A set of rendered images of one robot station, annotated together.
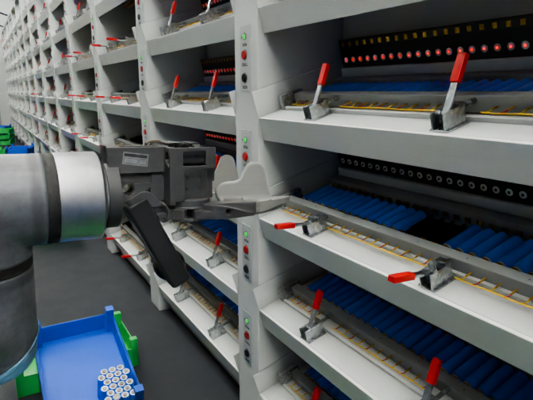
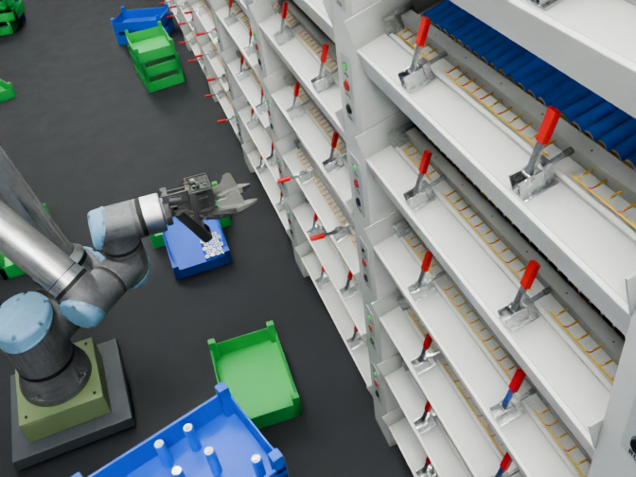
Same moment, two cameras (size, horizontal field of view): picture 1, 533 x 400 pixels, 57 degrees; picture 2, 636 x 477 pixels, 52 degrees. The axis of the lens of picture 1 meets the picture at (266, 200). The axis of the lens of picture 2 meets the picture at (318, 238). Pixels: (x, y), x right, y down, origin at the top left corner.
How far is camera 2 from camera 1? 1.09 m
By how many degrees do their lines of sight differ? 31
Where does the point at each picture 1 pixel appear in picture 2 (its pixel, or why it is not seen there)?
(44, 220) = (141, 233)
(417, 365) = not seen: hidden behind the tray
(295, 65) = not seen: hidden behind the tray
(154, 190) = (186, 206)
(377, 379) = (337, 269)
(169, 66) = not seen: outside the picture
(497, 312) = (354, 259)
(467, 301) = (347, 250)
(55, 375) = (174, 237)
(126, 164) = (171, 201)
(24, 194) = (132, 225)
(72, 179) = (149, 216)
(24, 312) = (142, 261)
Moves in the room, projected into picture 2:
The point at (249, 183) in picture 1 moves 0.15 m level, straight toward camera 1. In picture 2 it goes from (232, 199) to (215, 241)
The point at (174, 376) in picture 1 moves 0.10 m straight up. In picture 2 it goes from (256, 235) to (250, 213)
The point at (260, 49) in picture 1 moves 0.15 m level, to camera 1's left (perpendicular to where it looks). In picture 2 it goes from (264, 49) to (209, 51)
